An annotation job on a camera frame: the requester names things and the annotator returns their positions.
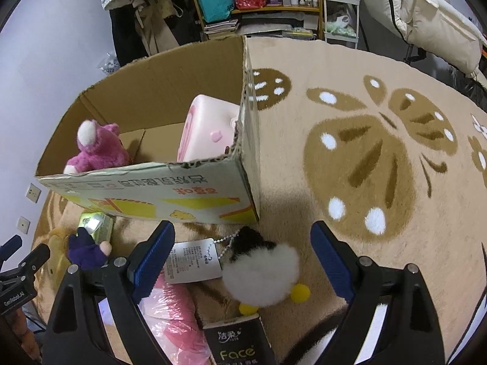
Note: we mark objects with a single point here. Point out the pink plush bear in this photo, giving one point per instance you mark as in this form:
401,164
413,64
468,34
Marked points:
97,148

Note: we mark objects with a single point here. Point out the cream padded chair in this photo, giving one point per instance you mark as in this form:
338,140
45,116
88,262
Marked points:
426,11

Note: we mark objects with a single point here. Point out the black hanging clothes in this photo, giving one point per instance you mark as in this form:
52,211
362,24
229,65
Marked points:
148,30

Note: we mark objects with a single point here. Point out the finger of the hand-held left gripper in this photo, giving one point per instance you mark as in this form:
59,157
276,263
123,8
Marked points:
9,245

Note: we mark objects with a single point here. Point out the pink plastic bag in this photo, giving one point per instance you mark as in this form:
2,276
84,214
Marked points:
175,319

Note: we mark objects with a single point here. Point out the white black plush penguin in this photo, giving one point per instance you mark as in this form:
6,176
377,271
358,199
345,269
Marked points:
262,273

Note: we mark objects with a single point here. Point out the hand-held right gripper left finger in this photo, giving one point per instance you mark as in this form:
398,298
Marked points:
152,258

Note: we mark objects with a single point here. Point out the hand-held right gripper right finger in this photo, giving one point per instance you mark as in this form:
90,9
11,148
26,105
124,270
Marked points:
331,258

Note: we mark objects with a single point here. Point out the wooden shelf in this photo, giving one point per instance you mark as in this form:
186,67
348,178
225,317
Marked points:
258,3

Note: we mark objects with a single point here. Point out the purple plush toy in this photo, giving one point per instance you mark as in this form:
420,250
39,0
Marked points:
89,253

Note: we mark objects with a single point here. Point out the beige patterned rug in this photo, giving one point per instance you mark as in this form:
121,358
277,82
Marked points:
342,159

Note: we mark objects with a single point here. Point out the cardboard box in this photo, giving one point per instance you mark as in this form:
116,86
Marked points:
152,95

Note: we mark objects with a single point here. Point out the pink plastic container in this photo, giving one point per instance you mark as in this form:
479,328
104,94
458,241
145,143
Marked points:
205,129

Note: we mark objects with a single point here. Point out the white wall socket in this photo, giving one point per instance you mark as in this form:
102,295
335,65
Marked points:
33,193
23,225

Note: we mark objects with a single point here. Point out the person's left hand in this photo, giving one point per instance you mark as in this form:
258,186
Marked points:
21,330

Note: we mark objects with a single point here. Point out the green tissue pack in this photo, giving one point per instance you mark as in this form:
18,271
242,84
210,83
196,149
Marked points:
97,226

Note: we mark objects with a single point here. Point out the black tissue pack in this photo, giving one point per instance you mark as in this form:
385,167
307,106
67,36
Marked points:
237,344

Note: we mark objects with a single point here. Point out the white metal cart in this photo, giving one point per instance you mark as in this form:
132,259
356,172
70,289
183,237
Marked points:
340,11

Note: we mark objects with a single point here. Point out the white paper hang tag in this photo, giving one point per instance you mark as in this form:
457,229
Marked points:
194,260

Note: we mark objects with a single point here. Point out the stack of magazines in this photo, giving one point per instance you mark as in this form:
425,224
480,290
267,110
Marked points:
220,27

